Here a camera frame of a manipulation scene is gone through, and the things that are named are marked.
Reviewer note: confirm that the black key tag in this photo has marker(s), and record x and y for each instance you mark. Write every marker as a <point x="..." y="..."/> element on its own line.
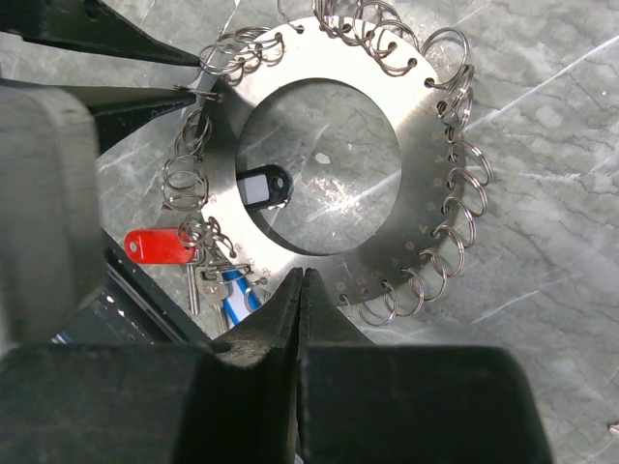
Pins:
<point x="265" y="187"/>

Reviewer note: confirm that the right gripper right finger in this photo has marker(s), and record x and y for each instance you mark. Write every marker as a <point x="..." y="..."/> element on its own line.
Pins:
<point x="360" y="402"/>

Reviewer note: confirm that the red key tag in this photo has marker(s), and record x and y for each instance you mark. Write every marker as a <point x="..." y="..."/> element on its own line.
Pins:
<point x="157" y="247"/>

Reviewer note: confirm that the blue key tag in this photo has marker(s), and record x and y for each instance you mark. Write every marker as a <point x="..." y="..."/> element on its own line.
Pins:
<point x="241" y="300"/>

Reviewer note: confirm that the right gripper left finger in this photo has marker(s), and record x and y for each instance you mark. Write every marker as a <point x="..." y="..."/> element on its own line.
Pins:
<point x="227" y="401"/>

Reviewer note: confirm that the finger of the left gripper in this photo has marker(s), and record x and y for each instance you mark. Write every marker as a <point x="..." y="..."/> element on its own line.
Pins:
<point x="88" y="27"/>

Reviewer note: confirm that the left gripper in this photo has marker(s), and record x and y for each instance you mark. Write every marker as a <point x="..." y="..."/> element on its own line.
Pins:
<point x="52" y="262"/>

